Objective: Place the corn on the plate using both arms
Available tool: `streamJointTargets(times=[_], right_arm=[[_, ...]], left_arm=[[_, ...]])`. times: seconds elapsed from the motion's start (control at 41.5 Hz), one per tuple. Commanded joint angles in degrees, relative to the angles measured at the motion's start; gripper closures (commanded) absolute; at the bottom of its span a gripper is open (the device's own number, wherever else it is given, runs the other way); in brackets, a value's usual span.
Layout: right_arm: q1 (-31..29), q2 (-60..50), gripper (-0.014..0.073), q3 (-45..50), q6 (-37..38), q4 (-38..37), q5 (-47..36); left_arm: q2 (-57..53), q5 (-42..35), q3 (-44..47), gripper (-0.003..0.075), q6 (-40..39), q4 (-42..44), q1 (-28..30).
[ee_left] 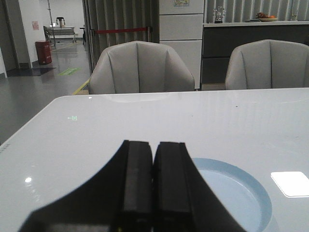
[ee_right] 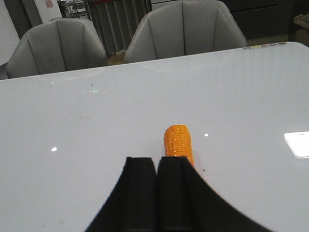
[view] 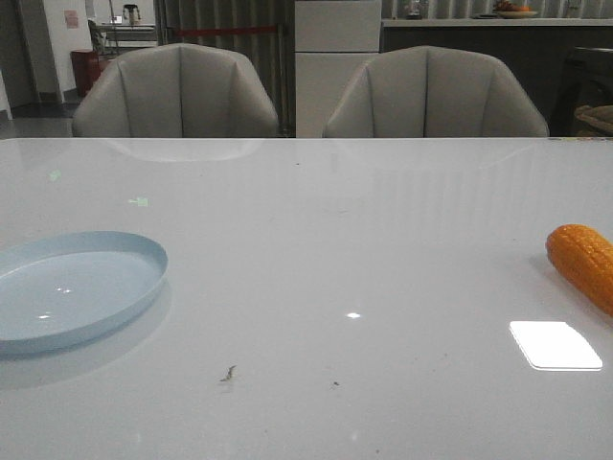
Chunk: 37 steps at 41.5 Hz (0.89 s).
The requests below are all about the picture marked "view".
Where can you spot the beige armchair left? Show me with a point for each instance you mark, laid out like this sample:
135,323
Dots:
177,91

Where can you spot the fruit bowl on counter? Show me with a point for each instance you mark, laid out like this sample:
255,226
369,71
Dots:
509,10

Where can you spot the dark wooden chair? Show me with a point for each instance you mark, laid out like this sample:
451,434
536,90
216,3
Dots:
585,82

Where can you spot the pink wall notice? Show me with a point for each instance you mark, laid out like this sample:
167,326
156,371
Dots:
71,19

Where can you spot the red barrier belt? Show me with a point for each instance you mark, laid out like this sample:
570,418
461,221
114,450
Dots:
252,30

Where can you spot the orange corn cob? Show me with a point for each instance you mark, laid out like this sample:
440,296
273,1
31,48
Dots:
584,258

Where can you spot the beige armchair right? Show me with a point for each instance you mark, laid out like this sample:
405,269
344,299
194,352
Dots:
434,92

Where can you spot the kettle on far table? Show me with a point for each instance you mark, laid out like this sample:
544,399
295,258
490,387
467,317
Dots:
131,13

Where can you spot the red bin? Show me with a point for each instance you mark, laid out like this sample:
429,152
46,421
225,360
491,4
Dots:
86,68

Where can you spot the dark counter with white top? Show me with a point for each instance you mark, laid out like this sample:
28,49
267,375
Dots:
534,49

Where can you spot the white cabinet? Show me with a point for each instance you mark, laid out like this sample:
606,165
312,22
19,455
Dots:
332,38

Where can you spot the light blue round plate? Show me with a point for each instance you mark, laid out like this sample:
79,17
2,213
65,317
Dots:
72,288

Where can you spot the beige armchair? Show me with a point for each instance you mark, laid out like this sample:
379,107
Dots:
177,91
434,92

